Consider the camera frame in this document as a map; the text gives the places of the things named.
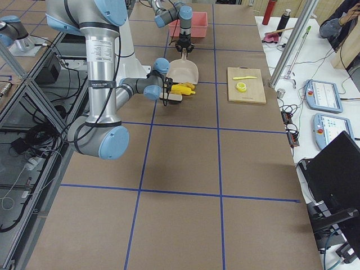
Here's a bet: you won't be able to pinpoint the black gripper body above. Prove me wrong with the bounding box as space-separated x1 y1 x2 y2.
163 76 173 96
176 34 193 50

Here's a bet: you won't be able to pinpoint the beige hand brush black bristles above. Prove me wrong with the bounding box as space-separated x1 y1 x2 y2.
159 92 182 103

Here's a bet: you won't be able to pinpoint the beige plastic dustpan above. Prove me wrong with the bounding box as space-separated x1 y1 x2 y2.
166 48 199 85

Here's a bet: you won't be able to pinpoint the yellow toy corn cob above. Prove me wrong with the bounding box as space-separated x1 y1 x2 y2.
171 84 196 96

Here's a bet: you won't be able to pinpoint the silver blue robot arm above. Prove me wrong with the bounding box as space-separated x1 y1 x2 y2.
46 1 172 160
139 1 194 56

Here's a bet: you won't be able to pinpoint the pink plastic bin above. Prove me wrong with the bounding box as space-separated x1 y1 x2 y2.
168 12 208 38

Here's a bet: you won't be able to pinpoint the yellow toy lemon slices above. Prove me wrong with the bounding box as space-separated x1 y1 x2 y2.
236 82 247 93

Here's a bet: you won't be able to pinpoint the yellow plastic toy knife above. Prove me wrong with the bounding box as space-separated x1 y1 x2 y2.
232 75 258 80

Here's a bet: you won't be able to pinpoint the wooden cutting board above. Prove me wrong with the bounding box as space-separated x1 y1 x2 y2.
227 67 267 104

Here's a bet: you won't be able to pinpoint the maroon cloth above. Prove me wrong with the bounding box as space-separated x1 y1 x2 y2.
263 33 280 43

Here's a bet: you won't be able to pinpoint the red bottle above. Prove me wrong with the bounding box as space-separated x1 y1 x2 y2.
262 0 277 25

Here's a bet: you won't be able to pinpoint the black bottle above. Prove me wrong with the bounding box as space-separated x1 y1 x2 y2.
276 8 291 37

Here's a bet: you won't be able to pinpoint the wooden sticks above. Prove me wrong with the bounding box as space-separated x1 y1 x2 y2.
265 27 294 35

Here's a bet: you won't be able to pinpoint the metal grabber pole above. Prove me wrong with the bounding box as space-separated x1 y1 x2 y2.
283 25 312 88

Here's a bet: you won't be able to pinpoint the black power strip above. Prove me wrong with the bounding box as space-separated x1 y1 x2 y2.
281 111 300 149

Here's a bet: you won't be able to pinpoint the far blue teach pendant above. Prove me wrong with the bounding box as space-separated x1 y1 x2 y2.
305 79 343 114

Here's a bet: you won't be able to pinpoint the blue teach pendant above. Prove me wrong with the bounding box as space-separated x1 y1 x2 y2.
305 79 343 114
313 113 354 150

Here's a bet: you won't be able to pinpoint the seated person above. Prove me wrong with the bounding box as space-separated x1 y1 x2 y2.
319 1 359 51

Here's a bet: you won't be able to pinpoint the near blue teach pendant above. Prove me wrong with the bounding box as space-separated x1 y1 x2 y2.
313 113 354 150

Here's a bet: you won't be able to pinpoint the aluminium frame post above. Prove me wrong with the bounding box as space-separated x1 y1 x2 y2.
269 0 319 88

